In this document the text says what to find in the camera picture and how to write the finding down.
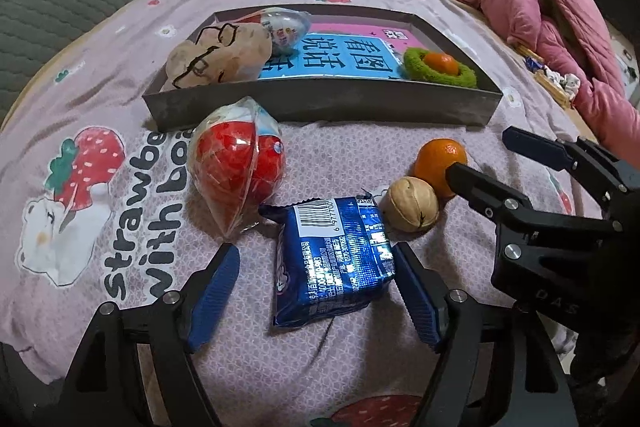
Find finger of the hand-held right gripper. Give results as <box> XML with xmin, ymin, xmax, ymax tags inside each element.
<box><xmin>445</xmin><ymin>163</ymin><xmax>608</xmax><ymax>238</ymax></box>
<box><xmin>502</xmin><ymin>126</ymin><xmax>640</xmax><ymax>202</ymax></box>

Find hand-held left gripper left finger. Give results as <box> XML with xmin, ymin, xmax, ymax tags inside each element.
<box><xmin>60</xmin><ymin>243</ymin><xmax>242</xmax><ymax>427</ymax></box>

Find wooden toy track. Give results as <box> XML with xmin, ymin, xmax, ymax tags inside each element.
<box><xmin>515</xmin><ymin>44</ymin><xmax>576</xmax><ymax>110</ymax></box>

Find pink strawberry print blanket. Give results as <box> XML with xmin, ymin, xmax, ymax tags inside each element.
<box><xmin>0</xmin><ymin>0</ymin><xmax>611</xmax><ymax>427</ymax></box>

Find small orange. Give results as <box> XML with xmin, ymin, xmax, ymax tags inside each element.
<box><xmin>422</xmin><ymin>52</ymin><xmax>461</xmax><ymax>76</ymax></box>
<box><xmin>414</xmin><ymin>138</ymin><xmax>468</xmax><ymax>198</ymax></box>

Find pink quilt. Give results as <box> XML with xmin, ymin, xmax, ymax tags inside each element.
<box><xmin>432</xmin><ymin>0</ymin><xmax>640</xmax><ymax>152</ymax></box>

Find white patterned cloth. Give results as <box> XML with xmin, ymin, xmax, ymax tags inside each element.
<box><xmin>545</xmin><ymin>69</ymin><xmax>581</xmax><ymax>98</ymax></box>

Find blue snack packet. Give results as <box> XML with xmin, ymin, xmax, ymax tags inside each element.
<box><xmin>259</xmin><ymin>195</ymin><xmax>398</xmax><ymax>329</ymax></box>

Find green fuzzy ring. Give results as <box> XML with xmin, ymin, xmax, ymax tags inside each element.
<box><xmin>402</xmin><ymin>48</ymin><xmax>478</xmax><ymax>88</ymax></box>

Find shallow cardboard box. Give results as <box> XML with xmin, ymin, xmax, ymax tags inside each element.
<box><xmin>142</xmin><ymin>4</ymin><xmax>503</xmax><ymax>132</ymax></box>

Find plastic-wrapped toy egg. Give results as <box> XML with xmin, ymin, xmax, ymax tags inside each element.
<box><xmin>187</xmin><ymin>96</ymin><xmax>287</xmax><ymax>242</ymax></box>
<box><xmin>235</xmin><ymin>7</ymin><xmax>313</xmax><ymax>56</ymax></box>

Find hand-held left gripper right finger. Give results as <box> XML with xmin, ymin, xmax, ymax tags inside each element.
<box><xmin>392</xmin><ymin>241</ymin><xmax>576</xmax><ymax>427</ymax></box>

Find beige plush toy with glasses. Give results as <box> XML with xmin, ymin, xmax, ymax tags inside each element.
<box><xmin>165</xmin><ymin>22</ymin><xmax>273</xmax><ymax>88</ymax></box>

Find walnut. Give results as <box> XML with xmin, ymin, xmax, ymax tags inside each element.
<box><xmin>379</xmin><ymin>177</ymin><xmax>440</xmax><ymax>233</ymax></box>

